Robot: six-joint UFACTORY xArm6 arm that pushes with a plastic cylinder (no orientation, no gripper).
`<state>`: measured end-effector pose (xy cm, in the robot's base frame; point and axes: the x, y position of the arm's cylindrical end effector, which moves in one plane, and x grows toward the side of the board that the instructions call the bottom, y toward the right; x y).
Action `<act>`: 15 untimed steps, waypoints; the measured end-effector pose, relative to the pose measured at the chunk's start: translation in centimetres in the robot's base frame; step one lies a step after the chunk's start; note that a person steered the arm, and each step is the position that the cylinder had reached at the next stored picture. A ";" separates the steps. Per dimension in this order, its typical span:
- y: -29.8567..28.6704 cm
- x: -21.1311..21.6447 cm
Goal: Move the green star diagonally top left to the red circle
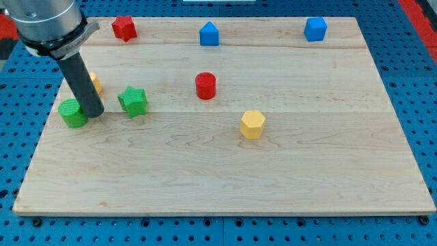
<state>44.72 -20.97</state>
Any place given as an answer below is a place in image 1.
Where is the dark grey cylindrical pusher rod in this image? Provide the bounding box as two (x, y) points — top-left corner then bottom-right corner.
(56, 53), (104, 118)

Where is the green star block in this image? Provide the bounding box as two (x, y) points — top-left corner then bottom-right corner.
(117, 86), (148, 118)

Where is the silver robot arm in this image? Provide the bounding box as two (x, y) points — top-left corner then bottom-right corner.
(1, 0), (104, 118)

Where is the red star block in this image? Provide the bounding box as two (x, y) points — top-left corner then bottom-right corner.
(111, 15), (137, 42)

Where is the yellow block behind rod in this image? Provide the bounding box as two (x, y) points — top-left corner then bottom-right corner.
(89, 72), (102, 94)

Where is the green cylinder block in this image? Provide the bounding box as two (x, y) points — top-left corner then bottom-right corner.
(58, 98), (88, 128)

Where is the red cylinder block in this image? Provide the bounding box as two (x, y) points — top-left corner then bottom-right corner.
(195, 72), (216, 100)

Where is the wooden board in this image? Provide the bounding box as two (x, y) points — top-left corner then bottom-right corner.
(13, 17), (436, 217)

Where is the blue pentagon block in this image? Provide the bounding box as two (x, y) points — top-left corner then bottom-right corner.
(199, 21), (219, 46)

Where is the yellow hexagon block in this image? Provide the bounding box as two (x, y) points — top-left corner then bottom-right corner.
(240, 110), (266, 139)

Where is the blue cube block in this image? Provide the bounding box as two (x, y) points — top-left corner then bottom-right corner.
(304, 17), (328, 42)

